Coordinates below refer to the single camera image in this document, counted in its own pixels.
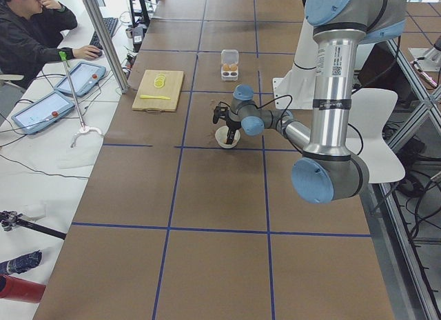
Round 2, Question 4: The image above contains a clear plastic egg carton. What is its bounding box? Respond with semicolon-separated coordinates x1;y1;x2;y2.
220;49;239;81

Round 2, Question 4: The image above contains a black tripod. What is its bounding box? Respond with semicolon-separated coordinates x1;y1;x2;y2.
1;211;67;240

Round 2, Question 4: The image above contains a bamboo cutting board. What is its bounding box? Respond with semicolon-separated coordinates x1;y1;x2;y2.
132;70;184;112

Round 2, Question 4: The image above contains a teach pendant near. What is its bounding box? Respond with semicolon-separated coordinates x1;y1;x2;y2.
12;91;74;134

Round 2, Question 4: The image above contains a teach pendant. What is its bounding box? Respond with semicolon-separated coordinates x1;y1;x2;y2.
12;91;74;134
54;61;106;97

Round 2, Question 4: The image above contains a seated person in black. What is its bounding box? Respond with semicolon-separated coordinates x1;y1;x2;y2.
1;0;101;89

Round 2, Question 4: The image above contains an aluminium frame post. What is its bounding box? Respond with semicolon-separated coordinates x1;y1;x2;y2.
82;0;129;94

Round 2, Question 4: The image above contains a white bowl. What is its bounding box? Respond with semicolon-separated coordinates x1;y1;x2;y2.
215;126;240;149

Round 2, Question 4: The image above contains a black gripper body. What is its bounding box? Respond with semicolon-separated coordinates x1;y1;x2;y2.
225;112;241;130

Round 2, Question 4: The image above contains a yellow plastic knife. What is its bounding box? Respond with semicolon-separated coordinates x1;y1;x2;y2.
139;94;171;100

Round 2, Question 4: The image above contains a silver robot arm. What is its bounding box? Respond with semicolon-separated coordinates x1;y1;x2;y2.
213;0;407;203

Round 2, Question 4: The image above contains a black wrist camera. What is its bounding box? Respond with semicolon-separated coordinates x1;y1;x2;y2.
212;106;229;124

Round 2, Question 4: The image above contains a folded dark umbrella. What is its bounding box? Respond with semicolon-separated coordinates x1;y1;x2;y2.
1;250;42;275

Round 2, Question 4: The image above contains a white chair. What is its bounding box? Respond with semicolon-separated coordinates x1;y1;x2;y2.
346;88;405;183

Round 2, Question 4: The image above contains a teach pendant far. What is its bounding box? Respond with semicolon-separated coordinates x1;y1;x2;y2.
54;61;106;97

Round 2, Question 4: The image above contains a black keyboard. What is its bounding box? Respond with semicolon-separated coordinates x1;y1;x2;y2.
89;17;119;50

